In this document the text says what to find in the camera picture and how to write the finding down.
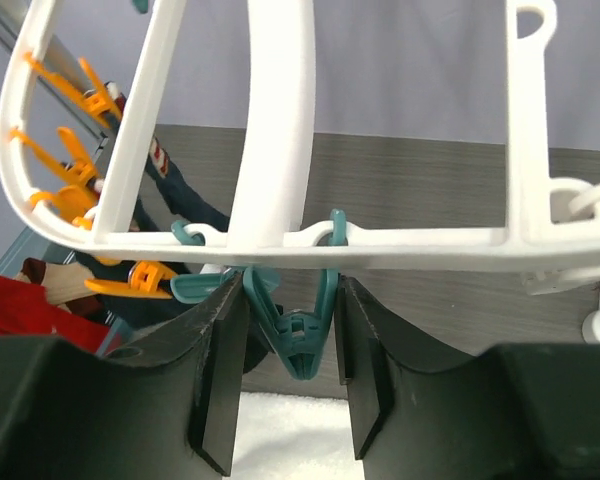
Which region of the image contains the red santa sock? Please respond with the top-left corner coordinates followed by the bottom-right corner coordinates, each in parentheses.
top-left (0, 276), bottom-right (109, 353)

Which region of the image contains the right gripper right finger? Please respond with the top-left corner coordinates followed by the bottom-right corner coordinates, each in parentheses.
top-left (334, 277), bottom-right (600, 479)

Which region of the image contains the beige striped sock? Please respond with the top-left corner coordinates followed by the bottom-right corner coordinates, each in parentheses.
top-left (14, 258), bottom-right (105, 318)

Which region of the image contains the white towel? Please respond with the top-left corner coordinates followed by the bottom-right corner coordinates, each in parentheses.
top-left (231, 392), bottom-right (364, 480)

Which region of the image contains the dark navy sock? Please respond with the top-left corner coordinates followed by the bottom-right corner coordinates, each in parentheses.
top-left (75, 139), bottom-right (271, 373)

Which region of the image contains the white round clip hanger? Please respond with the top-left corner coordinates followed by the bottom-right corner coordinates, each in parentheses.
top-left (0, 0), bottom-right (600, 384)

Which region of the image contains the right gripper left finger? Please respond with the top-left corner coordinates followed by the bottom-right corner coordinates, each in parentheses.
top-left (0, 276), bottom-right (249, 479)

